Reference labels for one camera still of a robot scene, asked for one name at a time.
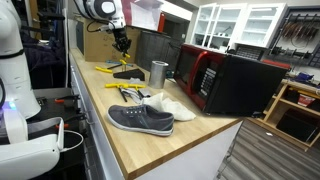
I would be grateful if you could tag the dark hanging jacket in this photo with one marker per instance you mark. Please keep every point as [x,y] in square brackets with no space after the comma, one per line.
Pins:
[43,56]

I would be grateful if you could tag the blue object on shelf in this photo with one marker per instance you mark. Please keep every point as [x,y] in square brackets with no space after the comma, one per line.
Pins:
[304,77]

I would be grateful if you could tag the large cardboard box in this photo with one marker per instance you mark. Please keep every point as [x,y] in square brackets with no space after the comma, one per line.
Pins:
[96,46]

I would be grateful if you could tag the silver cylindrical container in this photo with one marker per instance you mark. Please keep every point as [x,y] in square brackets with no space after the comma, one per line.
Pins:
[158,75]

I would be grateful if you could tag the red white box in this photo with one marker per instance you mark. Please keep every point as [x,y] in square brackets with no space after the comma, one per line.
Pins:
[306,100]

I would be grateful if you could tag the white workbench base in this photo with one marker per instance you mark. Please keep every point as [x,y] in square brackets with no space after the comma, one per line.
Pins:
[200,160]

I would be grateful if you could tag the white glass door cabinet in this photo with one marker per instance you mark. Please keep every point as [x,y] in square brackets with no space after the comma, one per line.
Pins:
[233,23]

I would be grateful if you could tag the wooden shelf unit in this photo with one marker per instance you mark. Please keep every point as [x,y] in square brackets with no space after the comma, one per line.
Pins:
[280,100]

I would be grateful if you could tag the black slotted crate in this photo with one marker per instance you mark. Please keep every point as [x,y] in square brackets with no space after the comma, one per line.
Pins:
[250,52]

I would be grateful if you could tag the gray canvas shoe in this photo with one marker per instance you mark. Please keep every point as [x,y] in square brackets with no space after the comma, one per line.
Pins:
[140,118]

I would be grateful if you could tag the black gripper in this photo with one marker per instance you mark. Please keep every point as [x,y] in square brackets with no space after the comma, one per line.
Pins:
[120,36]

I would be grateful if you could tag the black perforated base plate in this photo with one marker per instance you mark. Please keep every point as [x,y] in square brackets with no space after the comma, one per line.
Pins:
[46,111]

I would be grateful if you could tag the black wall tool rack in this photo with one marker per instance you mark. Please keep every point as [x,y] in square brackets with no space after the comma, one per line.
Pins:
[300,33]

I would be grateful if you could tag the red black microwave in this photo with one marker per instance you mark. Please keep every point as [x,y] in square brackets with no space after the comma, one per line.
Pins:
[233,83]

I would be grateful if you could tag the pink poster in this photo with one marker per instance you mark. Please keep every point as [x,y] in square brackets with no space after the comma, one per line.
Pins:
[127,10]

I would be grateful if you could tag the gray cloth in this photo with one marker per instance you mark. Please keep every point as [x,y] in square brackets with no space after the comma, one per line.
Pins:
[135,95]

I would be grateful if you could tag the white cloth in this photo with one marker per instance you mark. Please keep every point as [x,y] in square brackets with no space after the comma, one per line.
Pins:
[173,108]

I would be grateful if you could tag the red upright bar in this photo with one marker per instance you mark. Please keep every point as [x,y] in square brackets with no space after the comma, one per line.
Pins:
[161,23]

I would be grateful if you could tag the black wedge wrench stand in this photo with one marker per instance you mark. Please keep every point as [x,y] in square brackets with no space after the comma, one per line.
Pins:
[131,74]

